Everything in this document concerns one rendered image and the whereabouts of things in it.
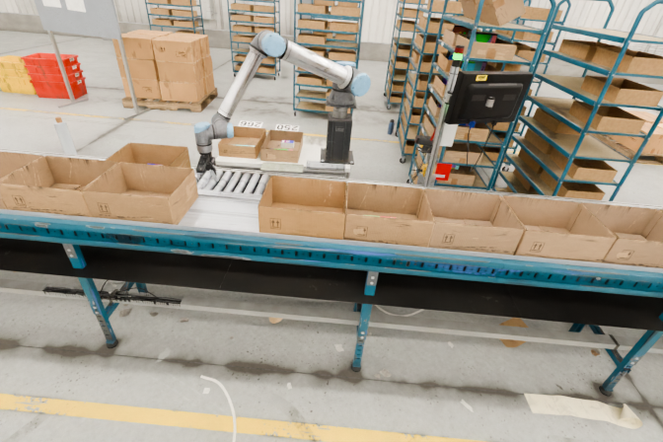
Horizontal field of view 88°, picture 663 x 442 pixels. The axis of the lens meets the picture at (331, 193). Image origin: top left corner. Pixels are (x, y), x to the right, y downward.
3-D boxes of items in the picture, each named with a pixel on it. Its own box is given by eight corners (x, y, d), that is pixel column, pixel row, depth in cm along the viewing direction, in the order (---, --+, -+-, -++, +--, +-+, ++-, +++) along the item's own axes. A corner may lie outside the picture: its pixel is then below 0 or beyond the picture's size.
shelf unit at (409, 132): (395, 135, 522) (420, -15, 420) (426, 139, 519) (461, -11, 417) (399, 164, 438) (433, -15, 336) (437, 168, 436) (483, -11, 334)
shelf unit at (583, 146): (580, 258, 300) (732, 4, 197) (524, 254, 300) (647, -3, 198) (530, 199, 383) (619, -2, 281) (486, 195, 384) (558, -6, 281)
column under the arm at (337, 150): (321, 148, 280) (323, 109, 263) (352, 150, 281) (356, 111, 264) (320, 163, 258) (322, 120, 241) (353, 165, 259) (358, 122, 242)
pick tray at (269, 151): (303, 143, 288) (303, 131, 282) (298, 163, 255) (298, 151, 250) (269, 140, 287) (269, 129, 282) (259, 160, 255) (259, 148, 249)
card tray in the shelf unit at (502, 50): (454, 47, 270) (457, 34, 265) (492, 51, 270) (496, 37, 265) (469, 57, 236) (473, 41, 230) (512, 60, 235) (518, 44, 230)
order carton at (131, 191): (199, 195, 185) (194, 168, 176) (175, 229, 160) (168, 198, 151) (127, 189, 185) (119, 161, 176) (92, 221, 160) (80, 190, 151)
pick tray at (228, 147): (266, 139, 289) (266, 128, 284) (256, 159, 256) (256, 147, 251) (233, 136, 289) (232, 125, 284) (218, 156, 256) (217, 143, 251)
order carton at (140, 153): (191, 169, 236) (187, 146, 227) (174, 190, 211) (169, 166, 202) (134, 165, 236) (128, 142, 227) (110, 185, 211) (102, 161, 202)
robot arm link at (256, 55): (258, 23, 200) (206, 121, 216) (264, 26, 190) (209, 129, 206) (274, 35, 207) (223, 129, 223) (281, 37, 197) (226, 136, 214)
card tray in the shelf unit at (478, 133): (438, 120, 302) (441, 110, 297) (474, 124, 300) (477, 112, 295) (446, 137, 268) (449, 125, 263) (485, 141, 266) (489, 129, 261)
